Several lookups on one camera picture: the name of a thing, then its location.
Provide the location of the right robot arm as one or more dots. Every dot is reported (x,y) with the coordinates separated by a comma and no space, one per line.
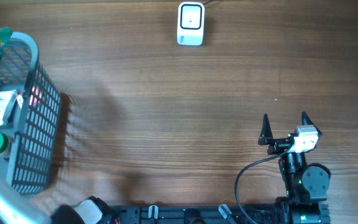
(306,184)

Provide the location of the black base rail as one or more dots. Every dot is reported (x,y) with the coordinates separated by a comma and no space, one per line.
(257,213)

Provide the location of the grey plastic shopping basket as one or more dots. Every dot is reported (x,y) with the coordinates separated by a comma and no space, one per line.
(32,130)

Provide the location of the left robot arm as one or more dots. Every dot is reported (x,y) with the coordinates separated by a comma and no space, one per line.
(15,209)

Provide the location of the white paper packet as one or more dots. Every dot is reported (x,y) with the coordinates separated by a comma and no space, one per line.
(7,102)

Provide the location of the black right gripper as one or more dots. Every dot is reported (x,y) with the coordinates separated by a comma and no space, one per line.
(278,144)

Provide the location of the red white small packet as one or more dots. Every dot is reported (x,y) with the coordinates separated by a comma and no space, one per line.
(36,97)

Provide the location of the white barcode scanner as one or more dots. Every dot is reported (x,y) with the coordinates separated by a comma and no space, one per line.
(190,23)

